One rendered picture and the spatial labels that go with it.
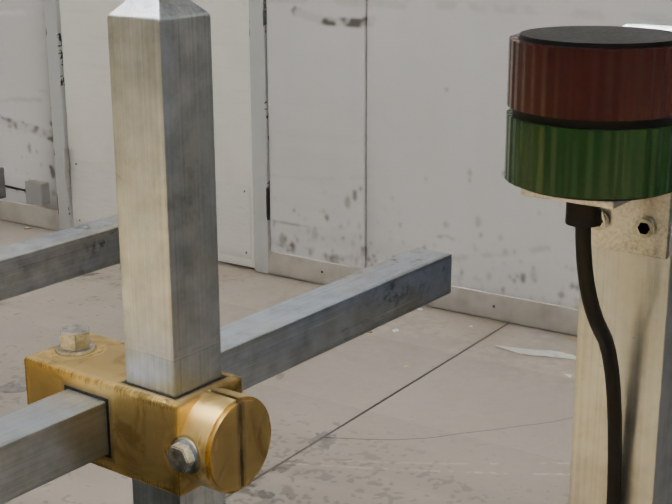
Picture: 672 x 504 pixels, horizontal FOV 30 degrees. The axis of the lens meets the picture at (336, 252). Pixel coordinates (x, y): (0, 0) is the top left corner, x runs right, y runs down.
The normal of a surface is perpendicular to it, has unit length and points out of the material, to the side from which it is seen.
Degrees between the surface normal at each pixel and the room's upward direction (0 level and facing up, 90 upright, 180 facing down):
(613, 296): 90
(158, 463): 90
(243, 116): 90
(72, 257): 90
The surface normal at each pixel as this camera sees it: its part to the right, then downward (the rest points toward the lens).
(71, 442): 0.80, 0.16
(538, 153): -0.76, 0.18
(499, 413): 0.00, -0.96
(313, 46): -0.56, 0.23
